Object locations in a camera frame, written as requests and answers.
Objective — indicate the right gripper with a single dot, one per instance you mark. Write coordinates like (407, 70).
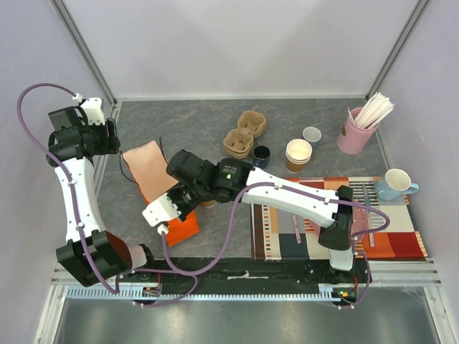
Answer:
(184, 205)

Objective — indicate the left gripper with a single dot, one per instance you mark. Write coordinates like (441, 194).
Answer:
(111, 144)

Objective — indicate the single brown paper cup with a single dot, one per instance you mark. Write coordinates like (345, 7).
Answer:
(208, 204)

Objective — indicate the orange paper bag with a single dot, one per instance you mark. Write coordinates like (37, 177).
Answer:
(148, 168)

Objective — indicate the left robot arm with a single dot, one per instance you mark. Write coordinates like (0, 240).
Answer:
(91, 253)

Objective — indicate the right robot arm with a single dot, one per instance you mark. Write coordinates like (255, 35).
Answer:
(234, 180)

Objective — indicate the cardboard cup carrier stack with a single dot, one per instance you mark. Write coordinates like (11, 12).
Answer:
(239, 142)

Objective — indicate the dark blue ceramic mug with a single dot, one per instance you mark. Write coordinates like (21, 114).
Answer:
(261, 156)

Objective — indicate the stack of brown paper cups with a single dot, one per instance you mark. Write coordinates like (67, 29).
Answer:
(298, 152)

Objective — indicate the pink dotted plate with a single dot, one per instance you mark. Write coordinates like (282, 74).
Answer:
(360, 223)

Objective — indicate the pink straw holder cup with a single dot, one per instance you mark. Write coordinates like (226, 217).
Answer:
(352, 138)

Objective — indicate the patterned colourful placemat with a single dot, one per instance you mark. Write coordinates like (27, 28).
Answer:
(273, 235)

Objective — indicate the bundle of white straws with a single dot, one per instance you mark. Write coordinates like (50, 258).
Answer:
(374, 111)

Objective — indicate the light blue mug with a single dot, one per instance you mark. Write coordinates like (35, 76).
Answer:
(395, 183)

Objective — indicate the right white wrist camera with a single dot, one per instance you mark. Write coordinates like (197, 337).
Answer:
(160, 212)

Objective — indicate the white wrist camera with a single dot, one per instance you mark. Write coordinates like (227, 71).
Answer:
(160, 212)
(92, 107)

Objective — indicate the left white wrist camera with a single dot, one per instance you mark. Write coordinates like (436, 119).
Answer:
(92, 107)

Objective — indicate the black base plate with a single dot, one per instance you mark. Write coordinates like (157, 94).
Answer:
(244, 274)

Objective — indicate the fork with pink handle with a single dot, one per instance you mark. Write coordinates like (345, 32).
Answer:
(296, 229)

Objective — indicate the grey slotted cable duct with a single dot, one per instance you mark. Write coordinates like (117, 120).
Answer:
(139, 293)

